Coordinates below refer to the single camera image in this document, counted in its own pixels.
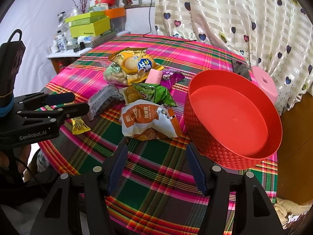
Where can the purple snack packet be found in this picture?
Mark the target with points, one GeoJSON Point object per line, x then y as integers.
{"type": "Point", "coordinates": [170, 77]}

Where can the large yellow biscuit bag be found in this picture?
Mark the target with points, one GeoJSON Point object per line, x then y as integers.
{"type": "Point", "coordinates": [136, 63]}

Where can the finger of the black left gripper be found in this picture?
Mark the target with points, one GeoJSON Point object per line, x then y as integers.
{"type": "Point", "coordinates": [37, 100]}
{"type": "Point", "coordinates": [38, 120]}

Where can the heart patterned white curtain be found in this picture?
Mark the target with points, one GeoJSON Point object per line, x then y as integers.
{"type": "Point", "coordinates": [275, 35]}

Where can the lime green box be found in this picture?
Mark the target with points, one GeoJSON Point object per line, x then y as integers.
{"type": "Point", "coordinates": [93, 29]}

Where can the grey foil snack packet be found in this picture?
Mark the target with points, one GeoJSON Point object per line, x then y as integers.
{"type": "Point", "coordinates": [102, 100]}

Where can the colourful plaid tablecloth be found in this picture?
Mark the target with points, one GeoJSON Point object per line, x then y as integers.
{"type": "Point", "coordinates": [157, 193]}

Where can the small yellow candy packet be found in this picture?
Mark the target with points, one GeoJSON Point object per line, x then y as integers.
{"type": "Point", "coordinates": [79, 126]}

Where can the black smartphone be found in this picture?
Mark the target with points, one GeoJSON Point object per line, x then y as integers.
{"type": "Point", "coordinates": [240, 69]}

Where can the clear yellow jelly packet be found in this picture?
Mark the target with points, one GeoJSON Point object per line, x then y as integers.
{"type": "Point", "coordinates": [130, 94]}

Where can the clear bag of peanuts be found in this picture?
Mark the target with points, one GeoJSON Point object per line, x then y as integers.
{"type": "Point", "coordinates": [114, 74]}

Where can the green flat box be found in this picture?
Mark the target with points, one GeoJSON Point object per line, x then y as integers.
{"type": "Point", "coordinates": [86, 18]}

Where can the pink jelly cup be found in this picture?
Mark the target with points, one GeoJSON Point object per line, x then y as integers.
{"type": "Point", "coordinates": [154, 77]}

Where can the white side table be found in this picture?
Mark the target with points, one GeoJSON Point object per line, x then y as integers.
{"type": "Point", "coordinates": [60, 60]}

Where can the green snack packet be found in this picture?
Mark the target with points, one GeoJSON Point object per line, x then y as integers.
{"type": "Point", "coordinates": [155, 93]}

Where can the white orange snack bag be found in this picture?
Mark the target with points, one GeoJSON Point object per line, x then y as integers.
{"type": "Point", "coordinates": [144, 120]}

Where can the red woven plastic basket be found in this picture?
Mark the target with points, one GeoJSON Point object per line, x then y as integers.
{"type": "Point", "coordinates": [231, 120]}

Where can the brown wooden wardrobe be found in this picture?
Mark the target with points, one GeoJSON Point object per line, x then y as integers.
{"type": "Point", "coordinates": [295, 153]}

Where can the orange storage box lid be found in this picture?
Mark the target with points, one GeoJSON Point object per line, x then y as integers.
{"type": "Point", "coordinates": [115, 13]}

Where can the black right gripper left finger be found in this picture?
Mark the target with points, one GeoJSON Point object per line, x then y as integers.
{"type": "Point", "coordinates": [60, 212]}

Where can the person's left hand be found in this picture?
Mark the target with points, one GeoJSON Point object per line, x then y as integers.
{"type": "Point", "coordinates": [19, 155]}

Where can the striped grey box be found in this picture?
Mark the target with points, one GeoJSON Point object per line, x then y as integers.
{"type": "Point", "coordinates": [99, 40]}

